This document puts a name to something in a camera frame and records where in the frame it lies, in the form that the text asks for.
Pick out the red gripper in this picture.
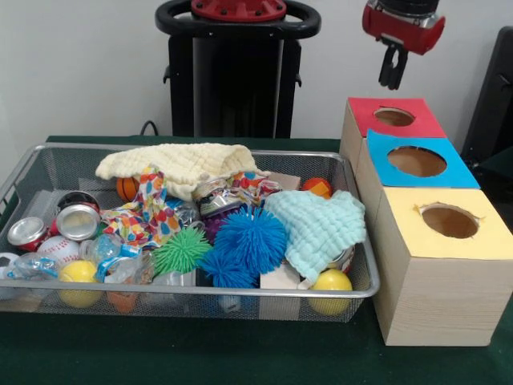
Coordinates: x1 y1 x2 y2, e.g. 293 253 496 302
362 1 447 91

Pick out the cream waffle cloth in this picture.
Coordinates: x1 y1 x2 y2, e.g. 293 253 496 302
95 143 270 202

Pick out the colourful dotted cloth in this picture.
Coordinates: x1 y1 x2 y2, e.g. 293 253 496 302
99 164 184 250

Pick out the wooden box with three holes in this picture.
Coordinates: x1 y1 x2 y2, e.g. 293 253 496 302
338 96 513 347

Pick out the silver mesh bin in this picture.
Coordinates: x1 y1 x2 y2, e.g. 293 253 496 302
0 143 381 324

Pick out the black upright panel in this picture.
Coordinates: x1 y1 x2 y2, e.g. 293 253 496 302
460 26 513 164

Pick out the dark green table cloth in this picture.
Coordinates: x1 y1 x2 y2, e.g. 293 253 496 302
476 144 513 181
0 135 513 385

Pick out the mint waffle cloth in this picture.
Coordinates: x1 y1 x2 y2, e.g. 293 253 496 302
263 190 367 282

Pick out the yellow plastic ball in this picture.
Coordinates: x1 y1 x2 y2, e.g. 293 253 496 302
58 259 102 309
308 268 353 316

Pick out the large blue spiky ball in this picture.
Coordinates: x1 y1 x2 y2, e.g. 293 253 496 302
213 206 288 278

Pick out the small blue spiky ball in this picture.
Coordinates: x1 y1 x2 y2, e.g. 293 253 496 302
196 249 257 289

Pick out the green spiky ball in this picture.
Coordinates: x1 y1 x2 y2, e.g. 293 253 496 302
151 229 212 276

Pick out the small orange basketball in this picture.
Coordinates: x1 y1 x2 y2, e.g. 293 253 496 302
115 177 140 202

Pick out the silver drink can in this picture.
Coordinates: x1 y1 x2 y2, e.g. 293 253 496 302
55 203 102 242

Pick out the white baseball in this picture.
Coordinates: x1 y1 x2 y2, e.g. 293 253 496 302
37 235 80 265

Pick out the red cola can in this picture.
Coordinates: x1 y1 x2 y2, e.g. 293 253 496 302
6 217 50 253

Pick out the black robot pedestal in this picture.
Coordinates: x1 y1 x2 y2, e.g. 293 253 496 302
155 0 321 140

